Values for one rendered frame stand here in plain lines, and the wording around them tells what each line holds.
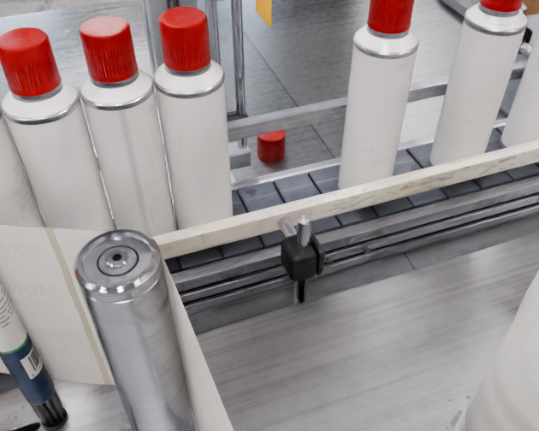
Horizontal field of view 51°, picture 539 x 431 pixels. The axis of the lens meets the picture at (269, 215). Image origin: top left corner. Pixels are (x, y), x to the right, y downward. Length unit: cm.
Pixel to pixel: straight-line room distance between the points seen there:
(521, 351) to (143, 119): 28
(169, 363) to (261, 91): 56
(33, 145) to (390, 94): 27
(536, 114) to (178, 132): 36
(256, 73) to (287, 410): 55
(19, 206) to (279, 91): 45
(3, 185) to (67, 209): 5
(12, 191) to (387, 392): 30
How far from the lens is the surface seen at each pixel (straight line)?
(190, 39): 40
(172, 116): 43
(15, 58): 40
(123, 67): 41
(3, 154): 43
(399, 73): 48
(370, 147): 51
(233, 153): 58
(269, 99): 79
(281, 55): 90
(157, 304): 27
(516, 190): 62
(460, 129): 57
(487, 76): 54
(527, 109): 63
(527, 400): 32
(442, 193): 59
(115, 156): 43
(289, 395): 43
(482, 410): 37
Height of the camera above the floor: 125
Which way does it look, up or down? 44 degrees down
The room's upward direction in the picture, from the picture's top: straight up
